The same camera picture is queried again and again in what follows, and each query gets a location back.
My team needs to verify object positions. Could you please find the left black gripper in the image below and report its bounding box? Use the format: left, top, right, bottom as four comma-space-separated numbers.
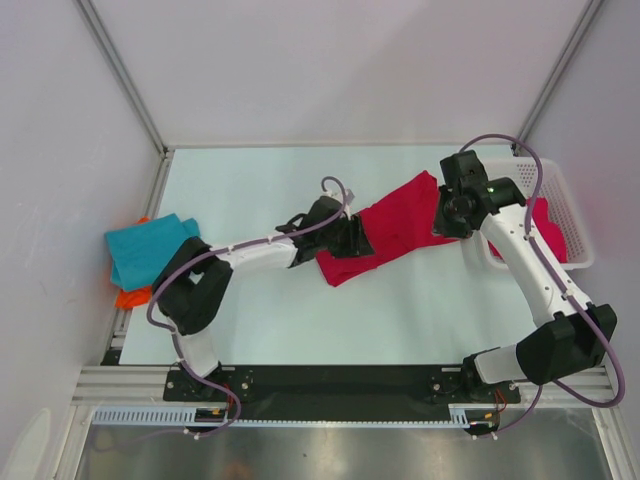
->
316, 214, 374, 259

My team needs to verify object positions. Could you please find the red t shirt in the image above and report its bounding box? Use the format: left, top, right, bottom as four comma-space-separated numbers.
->
499, 198, 568, 264
316, 171, 456, 287

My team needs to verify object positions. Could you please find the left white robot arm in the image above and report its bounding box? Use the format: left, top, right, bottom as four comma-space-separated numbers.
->
147, 195, 374, 400

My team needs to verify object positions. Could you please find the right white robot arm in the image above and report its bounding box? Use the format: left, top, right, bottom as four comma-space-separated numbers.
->
434, 150, 617, 401

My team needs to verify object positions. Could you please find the red t shirt in basket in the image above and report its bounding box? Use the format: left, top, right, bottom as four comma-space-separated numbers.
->
499, 198, 568, 264

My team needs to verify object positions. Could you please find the white plastic basket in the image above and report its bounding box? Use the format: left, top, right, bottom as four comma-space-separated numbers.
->
483, 157, 595, 271

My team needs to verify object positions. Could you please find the teal folded t shirt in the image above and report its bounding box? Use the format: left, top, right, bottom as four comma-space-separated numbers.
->
105, 214, 200, 292

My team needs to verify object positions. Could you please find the orange folded t shirt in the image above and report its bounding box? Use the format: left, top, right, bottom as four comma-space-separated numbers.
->
114, 215, 154, 311

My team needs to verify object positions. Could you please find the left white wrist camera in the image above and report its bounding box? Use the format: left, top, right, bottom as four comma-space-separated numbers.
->
342, 189, 355, 206

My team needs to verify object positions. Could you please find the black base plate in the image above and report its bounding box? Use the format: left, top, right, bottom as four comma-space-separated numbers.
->
162, 364, 521, 422

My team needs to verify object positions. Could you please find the white slotted cable duct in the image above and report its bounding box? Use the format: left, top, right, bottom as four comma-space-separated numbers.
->
92, 406, 497, 429

